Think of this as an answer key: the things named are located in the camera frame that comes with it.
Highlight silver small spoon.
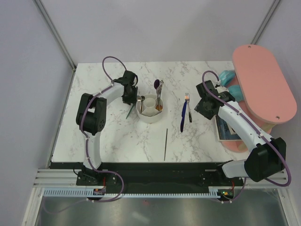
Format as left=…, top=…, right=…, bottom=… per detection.
left=137, top=96, right=142, bottom=113

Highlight black small spoon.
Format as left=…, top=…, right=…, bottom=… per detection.
left=141, top=96, right=145, bottom=112

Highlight purple long-handled spoon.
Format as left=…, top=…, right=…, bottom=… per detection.
left=154, top=79, right=161, bottom=104

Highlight teal plastic spoon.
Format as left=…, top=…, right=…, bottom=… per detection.
left=126, top=105, right=135, bottom=119

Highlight white round divided container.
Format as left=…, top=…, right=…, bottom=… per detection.
left=136, top=94, right=164, bottom=123

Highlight copper bowl dark spoon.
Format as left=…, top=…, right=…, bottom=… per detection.
left=156, top=105, right=163, bottom=111

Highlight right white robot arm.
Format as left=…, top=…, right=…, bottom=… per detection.
left=195, top=81, right=286, bottom=186

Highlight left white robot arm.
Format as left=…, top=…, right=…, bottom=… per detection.
left=76, top=70, right=138, bottom=185

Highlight blue plastic knife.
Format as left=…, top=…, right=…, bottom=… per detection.
left=180, top=101, right=187, bottom=132

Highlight teal headphones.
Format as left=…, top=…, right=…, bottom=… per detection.
left=218, top=70, right=243, bottom=102

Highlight dark chopstick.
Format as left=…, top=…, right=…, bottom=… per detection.
left=164, top=128, right=168, bottom=161

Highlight pink oval shelf top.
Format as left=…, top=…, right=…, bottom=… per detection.
left=232, top=44, right=297, bottom=124

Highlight teal handled silver fork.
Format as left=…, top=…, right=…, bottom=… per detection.
left=185, top=93, right=192, bottom=123

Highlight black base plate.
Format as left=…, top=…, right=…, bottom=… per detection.
left=76, top=162, right=244, bottom=187

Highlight white slotted cable duct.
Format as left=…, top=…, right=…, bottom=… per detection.
left=43, top=187, right=222, bottom=198

